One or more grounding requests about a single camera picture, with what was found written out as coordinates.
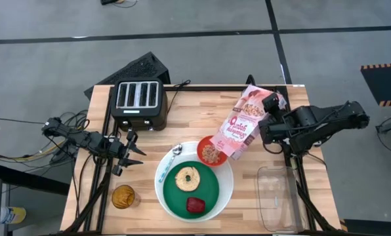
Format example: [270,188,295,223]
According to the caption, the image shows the black four-slot toaster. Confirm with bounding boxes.
[110,78,169,132]

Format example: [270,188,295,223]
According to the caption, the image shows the beige bagel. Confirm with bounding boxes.
[175,166,201,193]

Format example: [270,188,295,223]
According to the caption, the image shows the clear plastic container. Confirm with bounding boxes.
[255,165,305,233]

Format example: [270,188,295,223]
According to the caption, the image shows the black toaster power cable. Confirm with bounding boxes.
[167,79,192,114]

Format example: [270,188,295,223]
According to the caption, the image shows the black perforated computer case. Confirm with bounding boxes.
[83,51,172,100]

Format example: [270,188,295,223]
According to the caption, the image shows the white round woven placemat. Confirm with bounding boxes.
[154,140,235,224]

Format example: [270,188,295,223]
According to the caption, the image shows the orange-red plastic bowl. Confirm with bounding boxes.
[196,135,229,167]

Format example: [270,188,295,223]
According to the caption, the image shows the green plastic plate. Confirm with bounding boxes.
[163,160,220,220]

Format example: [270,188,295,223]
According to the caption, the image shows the white and yellow bottle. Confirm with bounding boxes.
[0,206,28,225]

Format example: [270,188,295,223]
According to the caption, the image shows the dark red food piece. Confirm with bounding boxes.
[186,197,207,214]

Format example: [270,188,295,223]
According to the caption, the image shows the pink cereal box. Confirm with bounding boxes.
[209,84,287,161]

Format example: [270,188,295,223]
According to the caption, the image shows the black cable bundle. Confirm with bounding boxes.
[0,109,91,165]

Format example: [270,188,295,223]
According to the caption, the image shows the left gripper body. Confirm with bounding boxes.
[111,128,139,177]

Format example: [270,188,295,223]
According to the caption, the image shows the spoon with light blue handle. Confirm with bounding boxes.
[158,143,183,184]

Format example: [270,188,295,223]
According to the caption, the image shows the glass of orange juice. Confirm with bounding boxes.
[111,184,141,210]

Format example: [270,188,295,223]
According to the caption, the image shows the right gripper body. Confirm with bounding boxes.
[258,111,293,146]

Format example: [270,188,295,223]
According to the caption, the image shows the black mat with hazard stripes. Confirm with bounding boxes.
[360,62,391,108]

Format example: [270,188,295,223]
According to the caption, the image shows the grey stand with cable loop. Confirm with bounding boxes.
[375,111,391,156]

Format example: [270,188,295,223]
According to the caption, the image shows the brown cereal flakes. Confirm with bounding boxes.
[201,144,221,165]

